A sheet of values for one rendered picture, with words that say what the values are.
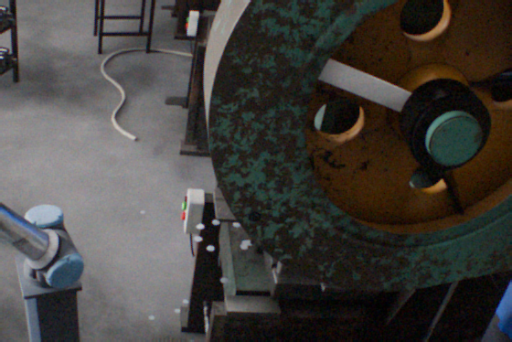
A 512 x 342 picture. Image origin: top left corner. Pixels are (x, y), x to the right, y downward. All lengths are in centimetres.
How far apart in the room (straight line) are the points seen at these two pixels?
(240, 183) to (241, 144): 8
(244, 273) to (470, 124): 86
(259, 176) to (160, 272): 156
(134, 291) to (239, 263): 87
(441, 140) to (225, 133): 36
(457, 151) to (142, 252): 184
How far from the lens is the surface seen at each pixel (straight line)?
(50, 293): 184
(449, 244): 127
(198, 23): 355
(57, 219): 173
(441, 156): 104
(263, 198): 108
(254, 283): 164
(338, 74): 100
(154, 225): 280
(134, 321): 237
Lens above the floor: 176
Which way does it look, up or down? 36 degrees down
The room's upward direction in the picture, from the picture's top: 12 degrees clockwise
